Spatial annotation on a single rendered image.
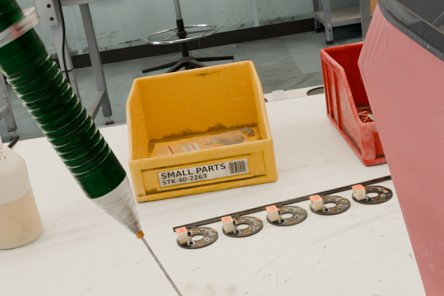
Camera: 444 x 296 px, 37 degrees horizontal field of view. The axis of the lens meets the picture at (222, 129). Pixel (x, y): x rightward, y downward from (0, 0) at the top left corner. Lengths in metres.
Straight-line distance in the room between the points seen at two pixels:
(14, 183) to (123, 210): 0.27
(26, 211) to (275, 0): 4.23
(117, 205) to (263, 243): 0.23
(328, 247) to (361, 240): 0.02
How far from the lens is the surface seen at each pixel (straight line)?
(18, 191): 0.44
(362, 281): 0.35
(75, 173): 0.16
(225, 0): 4.59
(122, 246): 0.41
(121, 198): 0.16
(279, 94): 0.68
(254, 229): 0.40
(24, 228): 0.44
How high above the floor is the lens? 0.94
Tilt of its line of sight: 19 degrees down
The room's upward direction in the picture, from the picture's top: 9 degrees counter-clockwise
